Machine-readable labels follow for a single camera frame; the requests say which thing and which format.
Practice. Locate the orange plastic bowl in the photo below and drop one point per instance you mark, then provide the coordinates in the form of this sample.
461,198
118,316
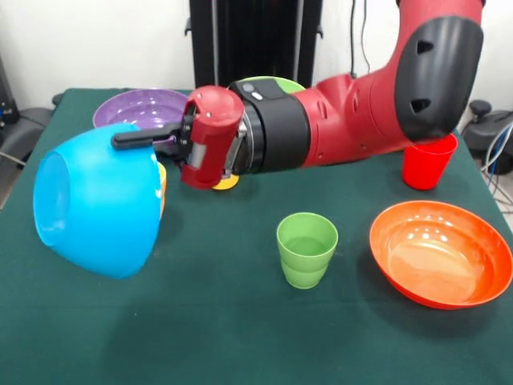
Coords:
437,256

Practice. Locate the light green plastic bowl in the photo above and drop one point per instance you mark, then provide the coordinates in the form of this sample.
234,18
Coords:
290,86

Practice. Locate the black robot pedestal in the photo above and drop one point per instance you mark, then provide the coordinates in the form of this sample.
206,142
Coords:
208,48

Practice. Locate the green stepped plastic cup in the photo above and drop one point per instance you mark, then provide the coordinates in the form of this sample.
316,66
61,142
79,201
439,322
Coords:
306,252

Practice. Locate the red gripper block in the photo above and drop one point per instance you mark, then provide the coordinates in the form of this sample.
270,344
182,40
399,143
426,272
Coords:
212,128

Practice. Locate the yellow stepped plastic cup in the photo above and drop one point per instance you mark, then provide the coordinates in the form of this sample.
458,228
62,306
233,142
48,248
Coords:
162,188

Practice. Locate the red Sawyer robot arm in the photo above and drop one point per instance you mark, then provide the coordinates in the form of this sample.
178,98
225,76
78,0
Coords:
360,112

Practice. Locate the light blue plastic bowl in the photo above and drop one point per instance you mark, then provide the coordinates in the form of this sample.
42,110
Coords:
100,208

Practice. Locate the yellow smooth plastic cup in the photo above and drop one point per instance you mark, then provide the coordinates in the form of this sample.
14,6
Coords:
224,185

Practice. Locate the dark green tablecloth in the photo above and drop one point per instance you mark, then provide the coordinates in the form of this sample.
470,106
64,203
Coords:
200,321

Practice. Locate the purple plastic bowl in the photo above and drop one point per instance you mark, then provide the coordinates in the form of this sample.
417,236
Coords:
136,108

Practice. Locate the black equipment box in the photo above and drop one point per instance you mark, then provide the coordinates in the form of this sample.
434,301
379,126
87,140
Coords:
8,100

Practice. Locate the red plastic cup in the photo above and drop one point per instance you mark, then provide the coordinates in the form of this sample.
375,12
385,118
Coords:
425,168

